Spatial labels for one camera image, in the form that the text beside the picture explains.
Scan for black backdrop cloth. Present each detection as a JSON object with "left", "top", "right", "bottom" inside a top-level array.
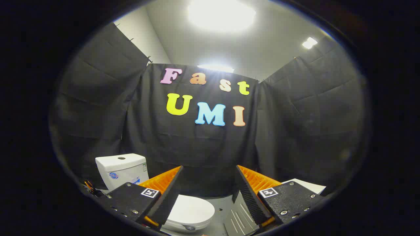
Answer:
[{"left": 49, "top": 22, "right": 371, "bottom": 199}]

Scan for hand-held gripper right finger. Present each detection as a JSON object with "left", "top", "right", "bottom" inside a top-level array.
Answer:
[{"left": 234, "top": 165, "right": 326, "bottom": 230}]

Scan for coloured wires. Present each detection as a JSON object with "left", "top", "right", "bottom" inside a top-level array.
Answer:
[{"left": 83, "top": 180, "right": 106, "bottom": 197}]

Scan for grey panelled cabinet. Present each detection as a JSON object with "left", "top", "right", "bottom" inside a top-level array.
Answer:
[{"left": 224, "top": 178, "right": 326, "bottom": 236}]

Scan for small ceiling light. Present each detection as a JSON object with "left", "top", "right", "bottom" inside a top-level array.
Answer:
[{"left": 302, "top": 37, "right": 318, "bottom": 50}]

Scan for large ceiling light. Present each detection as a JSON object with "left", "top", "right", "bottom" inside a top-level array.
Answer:
[{"left": 186, "top": 0, "right": 257, "bottom": 32}]

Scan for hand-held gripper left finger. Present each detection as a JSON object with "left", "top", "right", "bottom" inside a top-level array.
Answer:
[{"left": 98, "top": 166, "right": 184, "bottom": 230}]

